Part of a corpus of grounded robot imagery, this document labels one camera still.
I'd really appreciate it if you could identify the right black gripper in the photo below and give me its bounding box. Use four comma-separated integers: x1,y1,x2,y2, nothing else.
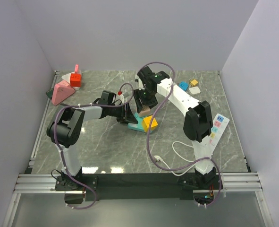
132,87,158,113

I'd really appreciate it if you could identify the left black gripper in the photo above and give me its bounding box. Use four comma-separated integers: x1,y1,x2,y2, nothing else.
108,103,138,126

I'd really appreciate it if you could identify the beige cube socket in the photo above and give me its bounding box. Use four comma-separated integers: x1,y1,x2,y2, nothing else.
138,106,151,117

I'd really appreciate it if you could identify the teal block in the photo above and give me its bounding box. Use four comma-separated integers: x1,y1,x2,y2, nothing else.
127,113,152,133

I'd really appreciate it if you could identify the yellow cube socket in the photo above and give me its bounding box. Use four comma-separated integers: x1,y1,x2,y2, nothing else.
142,115,158,132

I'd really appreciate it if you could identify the blue plug adapter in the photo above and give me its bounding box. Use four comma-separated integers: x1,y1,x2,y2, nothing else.
178,81,189,91

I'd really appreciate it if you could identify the small yellow plug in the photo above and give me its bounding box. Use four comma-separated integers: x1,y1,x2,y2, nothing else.
190,79,199,87

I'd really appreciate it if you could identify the white rounded square adapter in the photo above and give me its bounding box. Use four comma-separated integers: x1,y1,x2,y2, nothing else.
189,87,201,95

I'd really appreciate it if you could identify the red cube socket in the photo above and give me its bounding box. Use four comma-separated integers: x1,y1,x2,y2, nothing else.
70,73,82,87

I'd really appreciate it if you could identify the pink plug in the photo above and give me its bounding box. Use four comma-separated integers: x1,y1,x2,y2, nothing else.
74,64,80,74

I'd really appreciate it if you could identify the pink rounded socket block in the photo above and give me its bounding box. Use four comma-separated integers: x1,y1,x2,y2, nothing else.
51,80,75,105

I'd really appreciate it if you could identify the white triangular adapter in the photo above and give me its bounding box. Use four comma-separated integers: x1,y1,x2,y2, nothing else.
61,73,71,83

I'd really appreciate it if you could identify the white power strip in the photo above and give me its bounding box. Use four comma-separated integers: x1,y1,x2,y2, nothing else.
210,113,230,153

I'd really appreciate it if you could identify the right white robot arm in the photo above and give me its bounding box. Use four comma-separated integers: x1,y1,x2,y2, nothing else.
134,66,216,189

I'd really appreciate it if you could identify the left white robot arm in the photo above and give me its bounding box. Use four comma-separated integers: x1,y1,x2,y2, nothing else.
46,90,138,190

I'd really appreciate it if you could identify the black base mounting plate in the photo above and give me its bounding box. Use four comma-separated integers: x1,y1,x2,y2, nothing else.
55,172,215,202

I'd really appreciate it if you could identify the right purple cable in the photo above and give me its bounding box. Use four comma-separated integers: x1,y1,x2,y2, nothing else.
138,61,224,209

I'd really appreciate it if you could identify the purple cable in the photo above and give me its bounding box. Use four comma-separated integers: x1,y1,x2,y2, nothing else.
138,61,224,209
53,83,134,210

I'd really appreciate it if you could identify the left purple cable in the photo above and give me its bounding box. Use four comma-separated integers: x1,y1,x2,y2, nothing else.
53,83,134,210

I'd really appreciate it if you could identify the aluminium rail frame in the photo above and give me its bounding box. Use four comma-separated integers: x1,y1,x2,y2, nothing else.
2,172,274,227

